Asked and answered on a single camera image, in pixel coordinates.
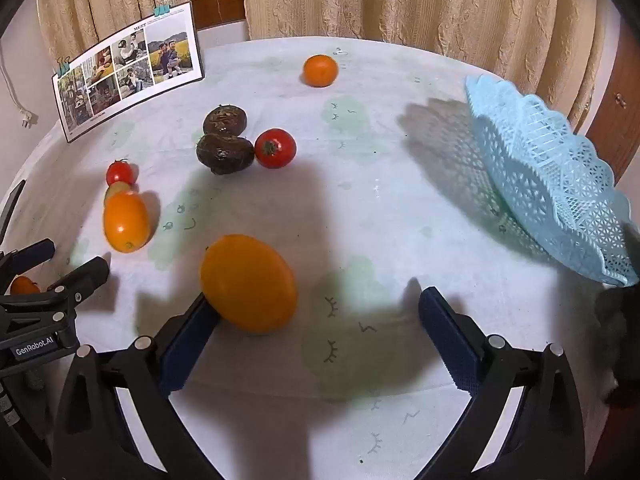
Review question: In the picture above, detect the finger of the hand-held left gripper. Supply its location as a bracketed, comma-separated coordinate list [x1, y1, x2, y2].
[0, 238, 57, 281]
[45, 256, 111, 311]

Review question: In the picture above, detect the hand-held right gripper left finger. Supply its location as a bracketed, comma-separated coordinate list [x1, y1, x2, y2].
[52, 292, 223, 480]

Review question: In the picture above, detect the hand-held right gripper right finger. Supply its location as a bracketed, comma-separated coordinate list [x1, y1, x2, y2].
[419, 286, 586, 480]

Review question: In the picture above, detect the tiny orange fruit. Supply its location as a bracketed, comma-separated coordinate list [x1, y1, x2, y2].
[10, 276, 41, 296]

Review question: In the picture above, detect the large orange round fruit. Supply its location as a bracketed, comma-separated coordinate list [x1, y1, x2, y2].
[200, 234, 298, 335]

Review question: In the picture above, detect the small yellow-brown fruit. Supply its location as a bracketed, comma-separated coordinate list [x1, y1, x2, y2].
[104, 181, 135, 206]

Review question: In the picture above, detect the light blue lace basket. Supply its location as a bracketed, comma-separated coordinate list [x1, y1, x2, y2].
[464, 74, 640, 288]

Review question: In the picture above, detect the black flat object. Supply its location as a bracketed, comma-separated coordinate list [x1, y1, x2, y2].
[0, 179, 27, 243]

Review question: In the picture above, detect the oval orange fruit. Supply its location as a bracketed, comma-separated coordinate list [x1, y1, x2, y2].
[102, 191, 151, 253]

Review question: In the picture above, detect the small red cherry tomato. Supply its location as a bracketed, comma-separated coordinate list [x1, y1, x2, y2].
[105, 159, 138, 187]

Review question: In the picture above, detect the white printed tablecloth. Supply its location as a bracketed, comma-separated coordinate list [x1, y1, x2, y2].
[0, 36, 623, 480]

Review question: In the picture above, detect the dark grey cloth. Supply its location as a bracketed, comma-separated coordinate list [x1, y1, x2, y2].
[594, 285, 640, 407]

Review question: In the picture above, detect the dark brown round fruit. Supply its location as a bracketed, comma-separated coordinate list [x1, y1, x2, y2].
[196, 132, 256, 176]
[202, 104, 248, 137]

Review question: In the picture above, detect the photo collage card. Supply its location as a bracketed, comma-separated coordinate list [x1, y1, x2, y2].
[52, 1, 206, 143]

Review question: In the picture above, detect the beige embossed curtain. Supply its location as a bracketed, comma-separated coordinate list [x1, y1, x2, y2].
[35, 0, 192, 68]
[240, 0, 607, 128]

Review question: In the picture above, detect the brown wooden cabinet door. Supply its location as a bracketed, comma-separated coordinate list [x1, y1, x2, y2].
[584, 35, 640, 186]

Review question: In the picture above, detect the wooden window sill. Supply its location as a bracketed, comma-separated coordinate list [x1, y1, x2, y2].
[191, 0, 249, 32]

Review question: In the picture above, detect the orange tangerine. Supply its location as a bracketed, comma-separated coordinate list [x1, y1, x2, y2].
[302, 54, 340, 88]

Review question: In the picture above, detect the white plug with cable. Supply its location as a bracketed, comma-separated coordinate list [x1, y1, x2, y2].
[0, 49, 40, 131]

